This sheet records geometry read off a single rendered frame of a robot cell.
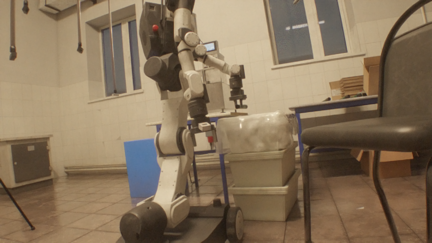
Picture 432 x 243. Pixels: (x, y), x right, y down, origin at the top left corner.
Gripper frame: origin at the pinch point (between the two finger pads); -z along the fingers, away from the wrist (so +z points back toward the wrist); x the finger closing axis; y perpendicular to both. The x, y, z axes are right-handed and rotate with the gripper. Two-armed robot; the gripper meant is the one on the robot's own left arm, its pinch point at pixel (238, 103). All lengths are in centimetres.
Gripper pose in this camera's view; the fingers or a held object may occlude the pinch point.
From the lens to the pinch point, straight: 177.4
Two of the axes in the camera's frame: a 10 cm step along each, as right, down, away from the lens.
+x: 8.5, -1.2, -5.1
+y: 5.1, -0.4, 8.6
